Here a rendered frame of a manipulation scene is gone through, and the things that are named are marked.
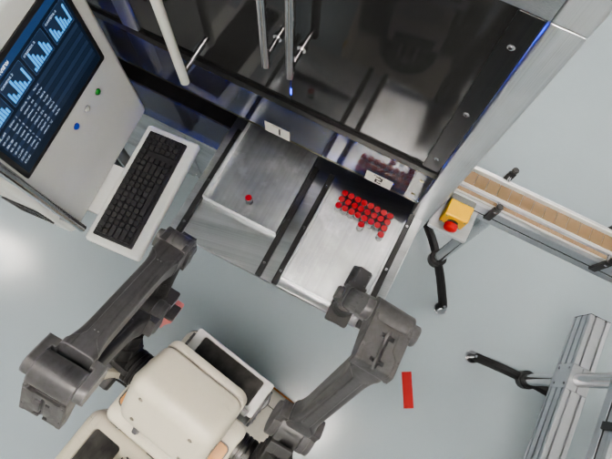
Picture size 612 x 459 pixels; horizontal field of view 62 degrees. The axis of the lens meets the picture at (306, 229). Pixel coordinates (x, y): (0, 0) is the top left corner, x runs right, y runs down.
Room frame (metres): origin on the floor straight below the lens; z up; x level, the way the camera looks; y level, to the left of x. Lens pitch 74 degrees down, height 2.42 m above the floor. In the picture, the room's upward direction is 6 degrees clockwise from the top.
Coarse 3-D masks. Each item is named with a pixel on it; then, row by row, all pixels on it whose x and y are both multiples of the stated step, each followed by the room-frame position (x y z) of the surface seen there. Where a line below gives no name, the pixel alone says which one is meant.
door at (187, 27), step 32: (128, 0) 0.87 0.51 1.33; (192, 0) 0.80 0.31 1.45; (224, 0) 0.76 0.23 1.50; (160, 32) 0.85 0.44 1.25; (192, 32) 0.81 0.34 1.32; (224, 32) 0.77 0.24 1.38; (256, 32) 0.73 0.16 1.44; (224, 64) 0.78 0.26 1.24; (256, 64) 0.74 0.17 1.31; (288, 96) 0.70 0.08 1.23
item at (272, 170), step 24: (240, 144) 0.72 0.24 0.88; (264, 144) 0.72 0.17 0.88; (288, 144) 0.73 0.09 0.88; (240, 168) 0.63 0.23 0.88; (264, 168) 0.64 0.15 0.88; (288, 168) 0.65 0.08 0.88; (312, 168) 0.65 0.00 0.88; (216, 192) 0.54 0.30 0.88; (240, 192) 0.55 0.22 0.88; (264, 192) 0.56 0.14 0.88; (288, 192) 0.56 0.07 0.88; (240, 216) 0.46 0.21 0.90; (264, 216) 0.48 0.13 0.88
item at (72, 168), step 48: (0, 0) 0.67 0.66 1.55; (48, 0) 0.75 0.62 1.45; (0, 48) 0.60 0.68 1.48; (48, 48) 0.68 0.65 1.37; (96, 48) 0.79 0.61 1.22; (0, 96) 0.52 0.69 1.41; (48, 96) 0.61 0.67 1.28; (96, 96) 0.72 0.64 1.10; (0, 144) 0.44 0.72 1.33; (48, 144) 0.52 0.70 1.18; (96, 144) 0.62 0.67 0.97; (0, 192) 0.41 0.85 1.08; (48, 192) 0.43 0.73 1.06; (96, 192) 0.52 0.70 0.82
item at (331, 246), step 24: (336, 192) 0.58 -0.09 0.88; (336, 216) 0.50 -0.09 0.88; (312, 240) 0.41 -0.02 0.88; (336, 240) 0.42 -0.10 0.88; (360, 240) 0.43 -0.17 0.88; (384, 240) 0.44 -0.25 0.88; (288, 264) 0.32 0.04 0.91; (312, 264) 0.34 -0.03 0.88; (336, 264) 0.35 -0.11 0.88; (360, 264) 0.35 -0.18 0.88; (312, 288) 0.26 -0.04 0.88; (336, 288) 0.27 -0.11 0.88
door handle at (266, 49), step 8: (256, 0) 0.65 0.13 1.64; (264, 0) 0.65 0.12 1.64; (256, 8) 0.65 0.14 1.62; (264, 8) 0.65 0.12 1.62; (264, 16) 0.65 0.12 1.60; (264, 24) 0.65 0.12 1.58; (264, 32) 0.65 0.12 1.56; (264, 40) 0.65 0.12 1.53; (280, 40) 0.70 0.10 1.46; (264, 48) 0.65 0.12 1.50; (272, 48) 0.68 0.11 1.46; (264, 56) 0.65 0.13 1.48; (264, 64) 0.65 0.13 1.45
